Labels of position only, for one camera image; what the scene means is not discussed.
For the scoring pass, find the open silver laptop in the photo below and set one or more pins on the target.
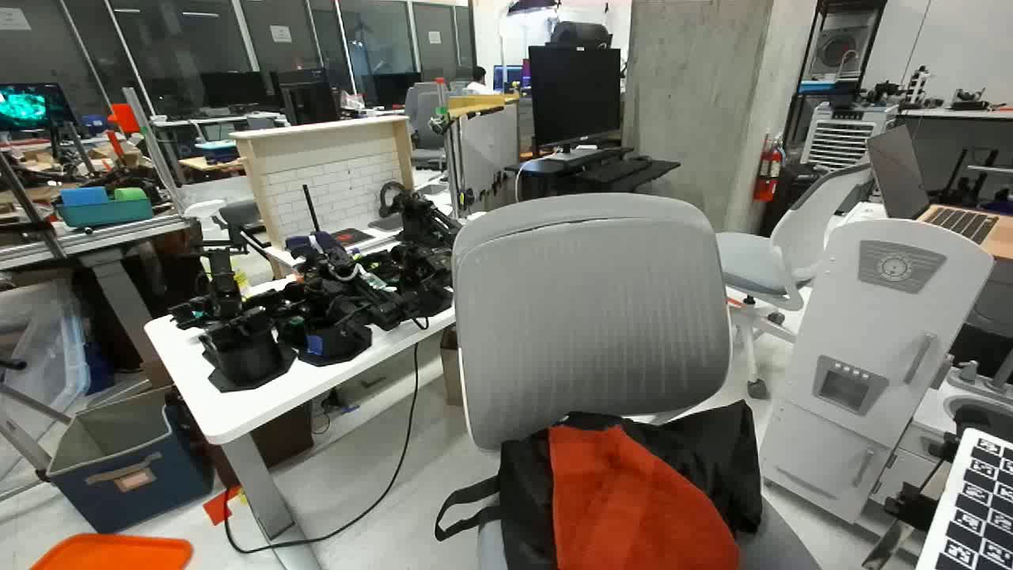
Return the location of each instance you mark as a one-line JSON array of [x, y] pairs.
[[907, 193]]

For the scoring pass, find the orange plastic lid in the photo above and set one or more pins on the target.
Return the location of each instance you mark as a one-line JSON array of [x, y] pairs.
[[114, 551]]

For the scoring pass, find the checkerboard calibration board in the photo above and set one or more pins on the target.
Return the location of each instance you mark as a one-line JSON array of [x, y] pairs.
[[974, 519]]

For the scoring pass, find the white pegboard panel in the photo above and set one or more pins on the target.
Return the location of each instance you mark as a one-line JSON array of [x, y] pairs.
[[323, 171]]

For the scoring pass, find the grey mesh office chair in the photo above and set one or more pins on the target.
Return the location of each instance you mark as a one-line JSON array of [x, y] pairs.
[[598, 304]]

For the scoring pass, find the black computer monitor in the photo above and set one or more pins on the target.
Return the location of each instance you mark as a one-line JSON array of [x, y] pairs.
[[576, 91]]

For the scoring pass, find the blue storage bin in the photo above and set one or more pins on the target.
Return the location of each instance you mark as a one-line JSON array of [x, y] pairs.
[[128, 460]]

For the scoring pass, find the red fire extinguisher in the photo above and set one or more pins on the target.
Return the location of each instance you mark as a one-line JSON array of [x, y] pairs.
[[768, 167]]

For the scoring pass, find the black fabric bag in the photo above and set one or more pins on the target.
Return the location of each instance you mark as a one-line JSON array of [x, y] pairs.
[[714, 450]]

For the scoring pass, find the white toy kitchen fridge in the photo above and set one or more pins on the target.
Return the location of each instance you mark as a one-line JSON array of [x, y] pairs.
[[884, 310]]

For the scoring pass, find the teal screen monitor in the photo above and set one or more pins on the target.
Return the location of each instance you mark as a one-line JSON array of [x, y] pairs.
[[32, 104]]

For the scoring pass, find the orange red cloth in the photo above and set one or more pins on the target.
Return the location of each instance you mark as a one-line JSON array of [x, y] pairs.
[[621, 506]]

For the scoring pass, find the white desk with gear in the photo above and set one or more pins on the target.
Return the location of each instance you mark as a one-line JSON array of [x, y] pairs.
[[299, 341]]

